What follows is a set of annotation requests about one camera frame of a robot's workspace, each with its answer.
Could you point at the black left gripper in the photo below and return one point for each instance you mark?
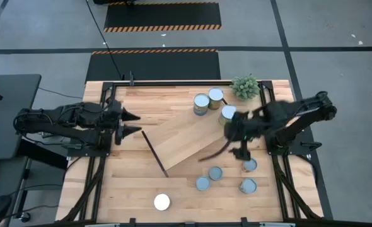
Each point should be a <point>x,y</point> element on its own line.
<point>114,115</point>

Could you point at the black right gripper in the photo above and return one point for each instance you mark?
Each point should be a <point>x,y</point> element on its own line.
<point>242,126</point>

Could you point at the short green tuna fish can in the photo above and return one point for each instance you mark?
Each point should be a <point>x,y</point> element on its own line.
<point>215,173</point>

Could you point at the short green peas can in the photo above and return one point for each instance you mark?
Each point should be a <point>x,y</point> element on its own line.
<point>202,183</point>

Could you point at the tall carrots can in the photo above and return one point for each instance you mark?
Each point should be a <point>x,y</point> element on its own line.
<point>228,112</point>

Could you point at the tall mixed vegetables can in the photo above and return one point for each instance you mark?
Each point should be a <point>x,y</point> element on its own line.
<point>201,101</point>

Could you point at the tall peaches can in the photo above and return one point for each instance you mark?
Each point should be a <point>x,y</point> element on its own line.
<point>216,94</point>

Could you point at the tall red tomato can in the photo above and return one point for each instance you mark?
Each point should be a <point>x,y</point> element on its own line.
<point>161,202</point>

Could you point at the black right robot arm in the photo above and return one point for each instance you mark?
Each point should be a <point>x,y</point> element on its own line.
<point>299,119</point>

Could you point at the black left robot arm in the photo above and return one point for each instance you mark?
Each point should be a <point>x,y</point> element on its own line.
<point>63,119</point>

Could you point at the short can grey lid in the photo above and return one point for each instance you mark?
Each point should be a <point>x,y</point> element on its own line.
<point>248,186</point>
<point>250,165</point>

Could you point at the black hazard-striped floor mat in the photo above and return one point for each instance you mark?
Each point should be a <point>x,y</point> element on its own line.
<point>154,66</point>
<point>162,15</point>

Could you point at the bushy succulent in white pot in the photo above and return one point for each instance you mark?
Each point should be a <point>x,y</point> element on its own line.
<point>245,87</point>

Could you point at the black desk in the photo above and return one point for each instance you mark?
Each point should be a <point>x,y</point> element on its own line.
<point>9,119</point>

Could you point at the black power plug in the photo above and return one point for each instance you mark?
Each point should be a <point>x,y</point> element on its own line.
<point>23,217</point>

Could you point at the wooden shelf black metal frame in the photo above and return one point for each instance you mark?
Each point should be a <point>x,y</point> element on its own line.
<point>179,138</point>

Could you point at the black aluminium rig frame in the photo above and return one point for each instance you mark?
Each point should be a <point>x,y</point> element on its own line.
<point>173,84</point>

